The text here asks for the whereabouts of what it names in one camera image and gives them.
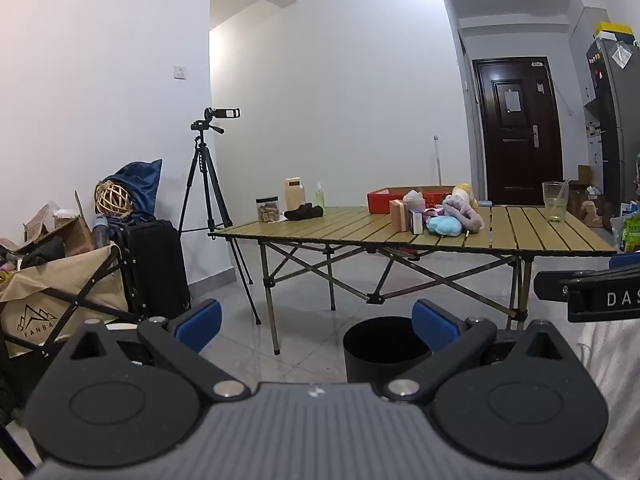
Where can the white paper sheet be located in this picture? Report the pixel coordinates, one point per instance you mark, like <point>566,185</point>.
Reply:
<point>512,101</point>

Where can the beige wooden container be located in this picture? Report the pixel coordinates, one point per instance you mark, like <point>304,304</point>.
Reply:
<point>294,195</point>

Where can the yellow plush toy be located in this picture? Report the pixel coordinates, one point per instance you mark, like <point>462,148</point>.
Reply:
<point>465,191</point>

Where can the white wall switch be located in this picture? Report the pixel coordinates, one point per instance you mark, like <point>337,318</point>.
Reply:
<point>179,73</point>

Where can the small white box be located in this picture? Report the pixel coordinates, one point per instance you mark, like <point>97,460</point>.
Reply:
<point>416,221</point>

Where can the wooden block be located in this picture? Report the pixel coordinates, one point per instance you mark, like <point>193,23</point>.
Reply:
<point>399,215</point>

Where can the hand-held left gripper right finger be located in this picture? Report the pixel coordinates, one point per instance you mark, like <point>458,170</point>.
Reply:
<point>437,325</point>

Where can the green snack packet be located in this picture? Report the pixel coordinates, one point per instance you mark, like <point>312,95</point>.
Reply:
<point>631,232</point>

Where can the blue bottle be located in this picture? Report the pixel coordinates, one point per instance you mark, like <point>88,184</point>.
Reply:
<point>99,232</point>

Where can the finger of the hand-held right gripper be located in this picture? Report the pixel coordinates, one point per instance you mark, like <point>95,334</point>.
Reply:
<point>550,285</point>
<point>627,261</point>

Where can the white pole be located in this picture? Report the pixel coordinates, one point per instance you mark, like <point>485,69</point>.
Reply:
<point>438,160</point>

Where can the crumpled pale plastic wrap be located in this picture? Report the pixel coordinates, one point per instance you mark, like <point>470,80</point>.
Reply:
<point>414,199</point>

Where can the red cardboard box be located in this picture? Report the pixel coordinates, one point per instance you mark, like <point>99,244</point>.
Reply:
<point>378,201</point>

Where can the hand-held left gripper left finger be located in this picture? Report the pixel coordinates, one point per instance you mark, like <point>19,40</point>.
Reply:
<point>197,325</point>

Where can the light blue plush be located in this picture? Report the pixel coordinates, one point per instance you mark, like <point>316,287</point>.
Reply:
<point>444,226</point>

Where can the pink satin scrunchie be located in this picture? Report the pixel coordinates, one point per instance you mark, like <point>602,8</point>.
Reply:
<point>434,214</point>

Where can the dark brown door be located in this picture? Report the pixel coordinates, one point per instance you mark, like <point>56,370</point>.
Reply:
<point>500,160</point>

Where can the green spray bottle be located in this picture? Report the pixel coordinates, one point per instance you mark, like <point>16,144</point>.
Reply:
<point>319,199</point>

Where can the dark blue bag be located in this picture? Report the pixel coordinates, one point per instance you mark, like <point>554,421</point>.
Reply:
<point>145,185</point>

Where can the wicker ball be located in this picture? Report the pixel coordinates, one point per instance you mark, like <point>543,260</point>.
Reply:
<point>113,199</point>

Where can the black round waste bin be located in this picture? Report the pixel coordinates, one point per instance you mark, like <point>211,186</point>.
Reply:
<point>375,352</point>

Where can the black cloth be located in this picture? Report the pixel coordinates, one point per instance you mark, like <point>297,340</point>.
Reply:
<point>302,212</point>

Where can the tan folding slat table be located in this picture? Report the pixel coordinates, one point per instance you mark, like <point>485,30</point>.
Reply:
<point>350,230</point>

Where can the black suitcase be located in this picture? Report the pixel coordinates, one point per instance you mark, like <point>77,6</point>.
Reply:
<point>155,270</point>

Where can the yellow box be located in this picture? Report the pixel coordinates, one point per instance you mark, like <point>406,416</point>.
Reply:
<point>614,29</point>

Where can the brown cardboard box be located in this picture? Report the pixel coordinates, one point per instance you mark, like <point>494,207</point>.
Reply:
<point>75,240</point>

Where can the grey refrigerator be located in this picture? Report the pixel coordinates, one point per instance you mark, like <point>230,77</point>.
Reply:
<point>612,110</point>

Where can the clear glass cup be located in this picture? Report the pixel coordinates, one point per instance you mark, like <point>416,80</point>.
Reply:
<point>555,202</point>

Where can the beige folding wagon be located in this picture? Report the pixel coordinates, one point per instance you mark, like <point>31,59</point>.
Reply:
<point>60,290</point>

